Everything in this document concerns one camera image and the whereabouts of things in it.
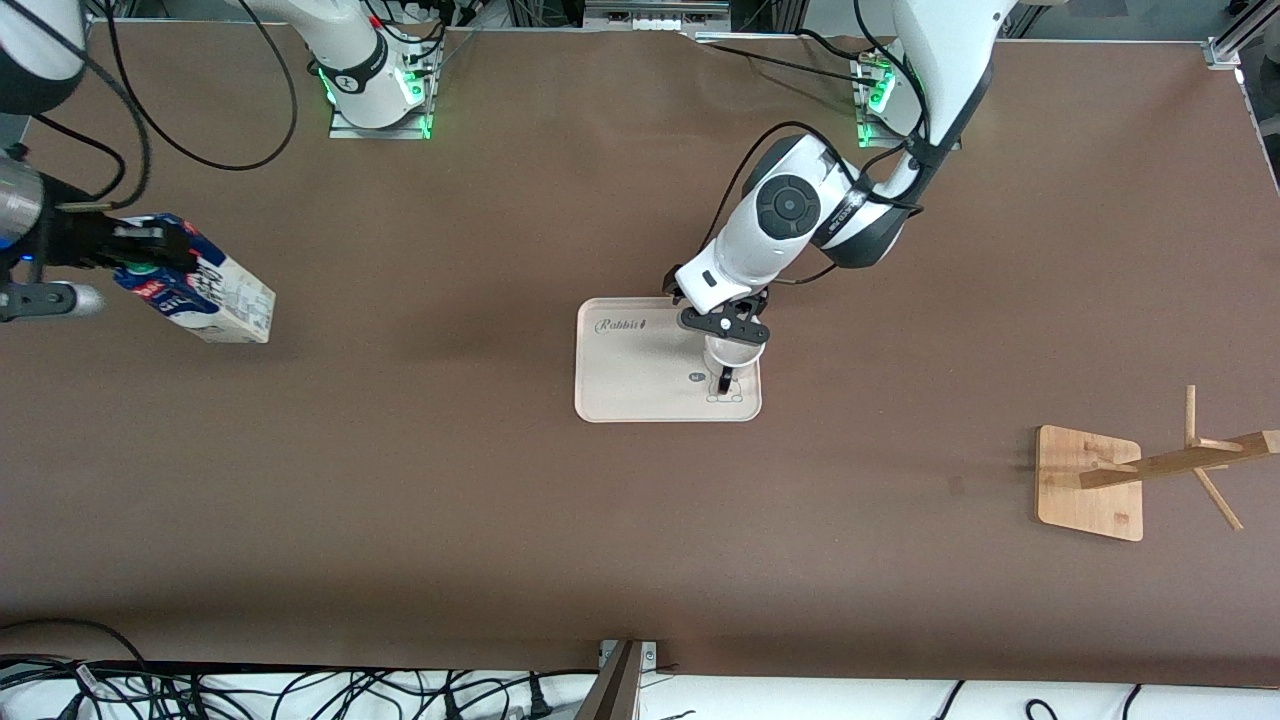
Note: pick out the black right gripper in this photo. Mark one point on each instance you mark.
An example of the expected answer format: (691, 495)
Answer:
(72, 243)

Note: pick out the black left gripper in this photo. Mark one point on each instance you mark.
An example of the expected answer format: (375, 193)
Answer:
(743, 307)

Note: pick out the blue white milk carton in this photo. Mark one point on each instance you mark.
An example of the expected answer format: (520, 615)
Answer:
(230, 300)

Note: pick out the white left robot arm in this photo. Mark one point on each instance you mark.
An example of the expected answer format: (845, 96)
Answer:
(785, 210)

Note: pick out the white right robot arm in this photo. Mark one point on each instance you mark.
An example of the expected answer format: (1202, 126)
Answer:
(350, 60)

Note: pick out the wooden cup hanging rack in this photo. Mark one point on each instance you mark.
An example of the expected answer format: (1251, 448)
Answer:
(1085, 500)

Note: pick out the beige rabbit print tray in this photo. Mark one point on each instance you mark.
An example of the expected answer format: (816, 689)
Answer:
(630, 370)

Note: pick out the grey power strip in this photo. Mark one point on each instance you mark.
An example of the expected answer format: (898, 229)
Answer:
(655, 15)

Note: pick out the white bench sheet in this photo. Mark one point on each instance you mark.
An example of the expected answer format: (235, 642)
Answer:
(800, 700)

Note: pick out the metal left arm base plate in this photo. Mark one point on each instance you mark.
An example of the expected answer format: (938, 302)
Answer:
(872, 135)

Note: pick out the aluminium frame profile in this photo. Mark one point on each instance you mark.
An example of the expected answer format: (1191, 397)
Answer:
(110, 12)

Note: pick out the aluminium camera post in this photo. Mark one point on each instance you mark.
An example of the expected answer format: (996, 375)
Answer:
(615, 690)

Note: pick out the aluminium corner bracket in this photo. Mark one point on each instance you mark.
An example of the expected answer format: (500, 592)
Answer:
(1220, 55)

